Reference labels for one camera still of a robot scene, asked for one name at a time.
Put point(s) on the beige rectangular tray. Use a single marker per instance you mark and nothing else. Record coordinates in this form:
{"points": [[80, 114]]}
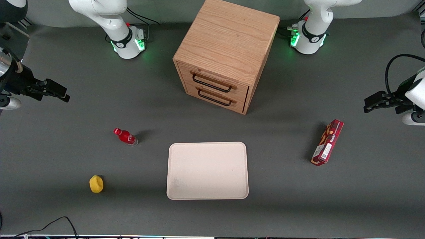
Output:
{"points": [[207, 171]]}

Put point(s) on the wooden drawer cabinet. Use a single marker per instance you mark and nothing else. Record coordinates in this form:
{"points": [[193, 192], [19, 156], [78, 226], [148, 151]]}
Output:
{"points": [[229, 36]]}

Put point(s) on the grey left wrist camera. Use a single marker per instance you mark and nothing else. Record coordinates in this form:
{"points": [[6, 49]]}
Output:
{"points": [[413, 119]]}

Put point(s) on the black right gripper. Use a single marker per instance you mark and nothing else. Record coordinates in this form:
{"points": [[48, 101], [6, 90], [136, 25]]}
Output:
{"points": [[16, 80]]}

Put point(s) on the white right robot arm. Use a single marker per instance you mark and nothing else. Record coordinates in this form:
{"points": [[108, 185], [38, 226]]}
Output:
{"points": [[113, 20]]}

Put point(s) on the aluminium frame rail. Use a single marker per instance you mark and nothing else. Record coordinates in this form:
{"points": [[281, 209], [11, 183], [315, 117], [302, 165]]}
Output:
{"points": [[23, 25]]}

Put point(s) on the red plastic bottle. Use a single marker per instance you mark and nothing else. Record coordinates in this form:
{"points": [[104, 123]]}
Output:
{"points": [[126, 136]]}

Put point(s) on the red snack box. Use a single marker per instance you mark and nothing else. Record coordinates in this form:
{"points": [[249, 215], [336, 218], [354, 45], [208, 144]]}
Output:
{"points": [[327, 142]]}

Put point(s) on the yellow sponge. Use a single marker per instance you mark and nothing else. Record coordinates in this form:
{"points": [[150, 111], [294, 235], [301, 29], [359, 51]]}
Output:
{"points": [[96, 184]]}

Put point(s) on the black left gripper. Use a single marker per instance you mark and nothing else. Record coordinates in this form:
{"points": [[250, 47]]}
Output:
{"points": [[400, 95]]}

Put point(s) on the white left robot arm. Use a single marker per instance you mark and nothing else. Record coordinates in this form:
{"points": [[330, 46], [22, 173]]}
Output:
{"points": [[315, 20]]}

